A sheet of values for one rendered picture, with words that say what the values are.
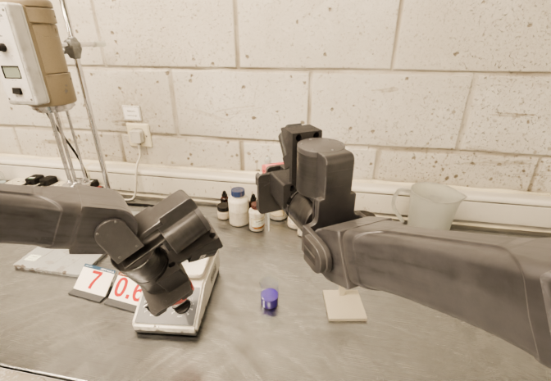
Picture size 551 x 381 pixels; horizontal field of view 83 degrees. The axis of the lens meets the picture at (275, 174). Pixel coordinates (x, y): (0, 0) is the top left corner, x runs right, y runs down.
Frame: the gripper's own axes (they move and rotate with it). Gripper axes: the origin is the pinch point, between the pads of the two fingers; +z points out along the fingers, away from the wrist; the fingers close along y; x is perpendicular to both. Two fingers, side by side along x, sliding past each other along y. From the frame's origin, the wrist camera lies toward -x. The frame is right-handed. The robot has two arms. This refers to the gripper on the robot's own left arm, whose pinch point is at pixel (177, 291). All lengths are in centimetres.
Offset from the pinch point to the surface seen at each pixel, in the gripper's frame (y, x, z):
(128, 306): 8.6, 12.1, 12.4
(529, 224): -29, -92, 31
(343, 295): -15.4, -28.4, 15.7
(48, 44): 57, 0, -21
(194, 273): 4.2, -3.5, 6.4
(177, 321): -2.2, 3.4, 7.3
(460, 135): -1, -86, 13
